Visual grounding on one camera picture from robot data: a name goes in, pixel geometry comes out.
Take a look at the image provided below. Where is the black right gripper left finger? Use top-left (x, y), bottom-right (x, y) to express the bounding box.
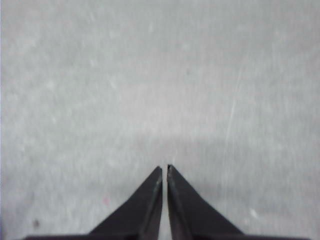
top-left (24, 166), bottom-right (163, 240)

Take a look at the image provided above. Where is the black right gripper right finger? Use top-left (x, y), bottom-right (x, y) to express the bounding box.
top-left (166, 164), bottom-right (304, 240)

